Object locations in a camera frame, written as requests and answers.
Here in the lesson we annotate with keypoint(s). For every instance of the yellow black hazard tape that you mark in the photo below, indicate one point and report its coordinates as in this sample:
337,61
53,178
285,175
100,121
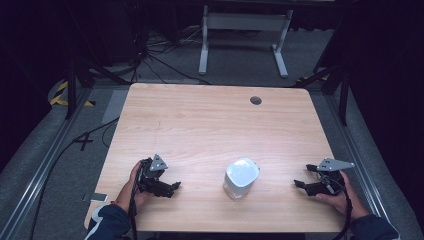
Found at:
60,95

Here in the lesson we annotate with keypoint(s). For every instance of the black tape cross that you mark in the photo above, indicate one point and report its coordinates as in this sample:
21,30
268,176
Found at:
84,140

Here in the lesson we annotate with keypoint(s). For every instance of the black tripod stand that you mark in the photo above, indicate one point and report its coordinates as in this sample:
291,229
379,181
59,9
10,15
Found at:
71,90
343,93

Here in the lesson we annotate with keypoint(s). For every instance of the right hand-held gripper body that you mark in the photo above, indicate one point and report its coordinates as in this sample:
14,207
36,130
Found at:
328,186

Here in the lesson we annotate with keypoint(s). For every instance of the person's right hand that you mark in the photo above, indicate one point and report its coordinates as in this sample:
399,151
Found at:
350,203

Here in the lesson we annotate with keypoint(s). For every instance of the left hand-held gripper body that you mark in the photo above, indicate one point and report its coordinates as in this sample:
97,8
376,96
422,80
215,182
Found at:
151,180

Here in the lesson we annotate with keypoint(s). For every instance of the clear jar with white lid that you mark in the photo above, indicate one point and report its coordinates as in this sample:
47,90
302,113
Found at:
240,176

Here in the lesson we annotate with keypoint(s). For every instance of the large grey floor patch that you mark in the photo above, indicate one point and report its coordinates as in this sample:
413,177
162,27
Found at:
115,106

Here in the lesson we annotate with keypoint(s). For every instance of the person's left hand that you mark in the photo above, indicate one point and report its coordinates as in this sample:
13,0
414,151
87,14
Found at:
128,196

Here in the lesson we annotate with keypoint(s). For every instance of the white metal table frame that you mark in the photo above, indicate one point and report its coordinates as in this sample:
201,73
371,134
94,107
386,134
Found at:
245,21

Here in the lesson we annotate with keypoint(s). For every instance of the aluminium floor rail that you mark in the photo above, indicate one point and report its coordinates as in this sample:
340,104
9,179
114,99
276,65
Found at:
40,173
358,150

